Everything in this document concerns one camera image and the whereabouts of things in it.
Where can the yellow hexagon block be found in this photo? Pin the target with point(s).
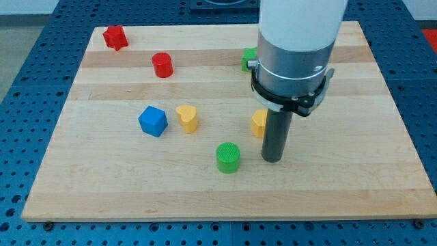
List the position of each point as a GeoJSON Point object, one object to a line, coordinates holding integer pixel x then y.
{"type": "Point", "coordinates": [258, 122]}

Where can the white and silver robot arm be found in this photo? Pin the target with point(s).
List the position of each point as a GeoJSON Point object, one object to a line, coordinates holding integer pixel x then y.
{"type": "Point", "coordinates": [295, 40]}

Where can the yellow heart block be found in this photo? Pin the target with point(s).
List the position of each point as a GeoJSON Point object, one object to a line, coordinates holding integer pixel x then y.
{"type": "Point", "coordinates": [188, 118]}

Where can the green cylinder block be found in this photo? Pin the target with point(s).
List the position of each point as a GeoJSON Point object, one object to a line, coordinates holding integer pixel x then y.
{"type": "Point", "coordinates": [228, 158]}

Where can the wooden board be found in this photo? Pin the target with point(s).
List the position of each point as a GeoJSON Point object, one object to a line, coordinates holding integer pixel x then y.
{"type": "Point", "coordinates": [352, 158]}

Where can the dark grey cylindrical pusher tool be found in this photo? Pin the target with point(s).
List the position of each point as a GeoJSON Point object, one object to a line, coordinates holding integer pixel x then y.
{"type": "Point", "coordinates": [275, 135]}

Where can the blue cube block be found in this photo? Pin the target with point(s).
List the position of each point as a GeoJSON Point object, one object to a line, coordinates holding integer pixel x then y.
{"type": "Point", "coordinates": [153, 121]}

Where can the green cube block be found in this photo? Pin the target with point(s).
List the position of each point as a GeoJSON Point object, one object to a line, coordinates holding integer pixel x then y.
{"type": "Point", "coordinates": [248, 54]}

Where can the red cylinder block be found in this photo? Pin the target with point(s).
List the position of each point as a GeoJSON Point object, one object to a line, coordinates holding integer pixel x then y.
{"type": "Point", "coordinates": [162, 64]}

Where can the red star block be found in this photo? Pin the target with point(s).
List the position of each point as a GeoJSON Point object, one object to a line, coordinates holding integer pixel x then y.
{"type": "Point", "coordinates": [115, 37]}

